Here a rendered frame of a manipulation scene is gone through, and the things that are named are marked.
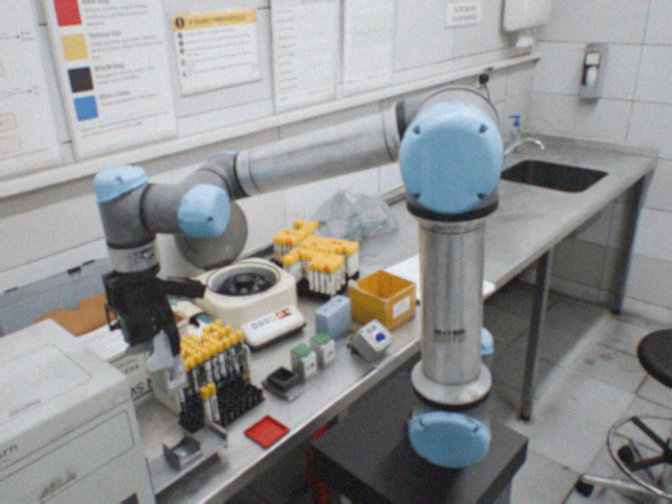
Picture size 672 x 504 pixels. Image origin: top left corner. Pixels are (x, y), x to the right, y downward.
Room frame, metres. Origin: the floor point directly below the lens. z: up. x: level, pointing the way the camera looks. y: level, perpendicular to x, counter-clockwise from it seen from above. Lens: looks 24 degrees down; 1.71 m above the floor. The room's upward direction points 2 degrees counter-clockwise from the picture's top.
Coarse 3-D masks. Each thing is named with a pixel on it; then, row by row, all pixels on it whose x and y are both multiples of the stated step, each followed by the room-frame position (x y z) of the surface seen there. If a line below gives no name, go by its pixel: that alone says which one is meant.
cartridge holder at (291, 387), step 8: (280, 368) 1.11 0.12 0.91; (272, 376) 1.09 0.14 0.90; (280, 376) 1.10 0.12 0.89; (288, 376) 1.10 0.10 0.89; (296, 376) 1.07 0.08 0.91; (264, 384) 1.08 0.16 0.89; (272, 384) 1.07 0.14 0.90; (280, 384) 1.05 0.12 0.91; (288, 384) 1.05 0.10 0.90; (296, 384) 1.07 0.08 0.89; (304, 384) 1.07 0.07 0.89; (280, 392) 1.05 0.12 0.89; (288, 392) 1.04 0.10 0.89; (296, 392) 1.05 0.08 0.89
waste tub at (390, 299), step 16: (384, 272) 1.45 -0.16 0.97; (352, 288) 1.36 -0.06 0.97; (368, 288) 1.43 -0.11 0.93; (384, 288) 1.45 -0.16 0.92; (400, 288) 1.41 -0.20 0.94; (352, 304) 1.36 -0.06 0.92; (368, 304) 1.32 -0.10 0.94; (384, 304) 1.28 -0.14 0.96; (400, 304) 1.32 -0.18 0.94; (368, 320) 1.32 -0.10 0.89; (384, 320) 1.28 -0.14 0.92; (400, 320) 1.32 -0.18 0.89
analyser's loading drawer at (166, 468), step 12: (204, 420) 0.91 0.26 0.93; (204, 432) 0.90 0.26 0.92; (216, 432) 0.89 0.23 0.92; (180, 444) 0.86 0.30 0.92; (192, 444) 0.85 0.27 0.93; (204, 444) 0.87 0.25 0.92; (216, 444) 0.86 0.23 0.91; (228, 444) 0.87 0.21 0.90; (168, 456) 0.83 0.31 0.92; (180, 456) 0.81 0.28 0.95; (192, 456) 0.83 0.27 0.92; (204, 456) 0.84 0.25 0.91; (156, 468) 0.81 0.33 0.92; (168, 468) 0.81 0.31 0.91; (180, 468) 0.80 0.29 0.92; (156, 480) 0.78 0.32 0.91; (168, 480) 0.78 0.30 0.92; (156, 492) 0.76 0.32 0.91
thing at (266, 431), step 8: (264, 416) 0.97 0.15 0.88; (256, 424) 0.96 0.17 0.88; (264, 424) 0.96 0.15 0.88; (272, 424) 0.96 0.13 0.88; (280, 424) 0.95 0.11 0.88; (248, 432) 0.93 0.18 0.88; (256, 432) 0.94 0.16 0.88; (264, 432) 0.93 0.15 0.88; (272, 432) 0.93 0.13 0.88; (280, 432) 0.93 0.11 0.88; (288, 432) 0.93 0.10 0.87; (256, 440) 0.91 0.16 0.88; (264, 440) 0.91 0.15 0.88; (272, 440) 0.90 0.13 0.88; (264, 448) 0.89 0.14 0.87
